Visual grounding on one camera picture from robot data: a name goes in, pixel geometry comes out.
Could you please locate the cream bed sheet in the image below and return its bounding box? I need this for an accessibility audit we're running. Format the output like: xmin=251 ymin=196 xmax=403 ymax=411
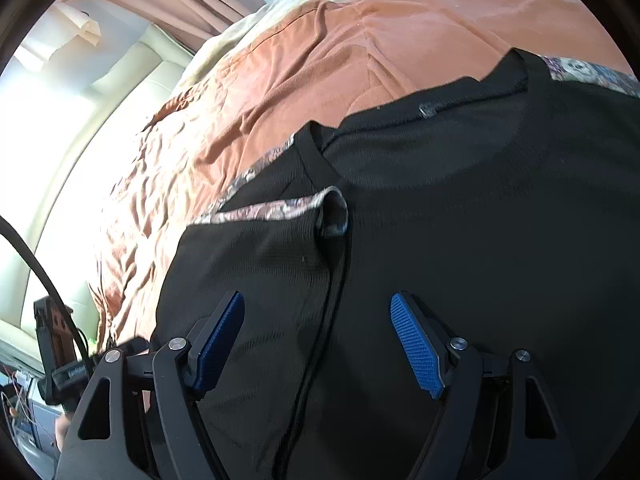
xmin=172 ymin=0 xmax=501 ymax=96

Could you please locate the orange blanket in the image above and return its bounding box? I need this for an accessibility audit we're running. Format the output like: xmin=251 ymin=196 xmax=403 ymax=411
xmin=87 ymin=0 xmax=633 ymax=356

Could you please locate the black cable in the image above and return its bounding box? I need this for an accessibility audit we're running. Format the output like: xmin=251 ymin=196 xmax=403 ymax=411
xmin=0 ymin=216 xmax=88 ymax=361

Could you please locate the person's left hand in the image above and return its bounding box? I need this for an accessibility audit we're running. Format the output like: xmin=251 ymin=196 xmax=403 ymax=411
xmin=54 ymin=412 xmax=76 ymax=456

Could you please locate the beige curtain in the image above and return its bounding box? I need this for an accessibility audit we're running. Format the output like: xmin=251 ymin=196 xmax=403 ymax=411
xmin=80 ymin=0 xmax=301 ymax=56

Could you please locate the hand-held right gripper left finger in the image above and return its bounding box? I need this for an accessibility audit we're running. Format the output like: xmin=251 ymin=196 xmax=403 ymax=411
xmin=55 ymin=290 xmax=246 ymax=480

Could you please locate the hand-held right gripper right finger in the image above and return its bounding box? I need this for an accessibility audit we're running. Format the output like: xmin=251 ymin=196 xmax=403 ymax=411
xmin=390 ymin=291 xmax=583 ymax=480

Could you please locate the cream padded sofa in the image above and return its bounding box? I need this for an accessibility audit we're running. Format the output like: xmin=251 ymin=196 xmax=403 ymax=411
xmin=0 ymin=25 xmax=193 ymax=341

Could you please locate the black top with patterned trim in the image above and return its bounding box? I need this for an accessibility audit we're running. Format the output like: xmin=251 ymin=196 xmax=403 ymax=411
xmin=152 ymin=47 xmax=640 ymax=480

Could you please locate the grey storage drawer unit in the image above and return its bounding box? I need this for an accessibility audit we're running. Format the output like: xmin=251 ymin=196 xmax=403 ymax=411
xmin=0 ymin=355 xmax=63 ymax=466

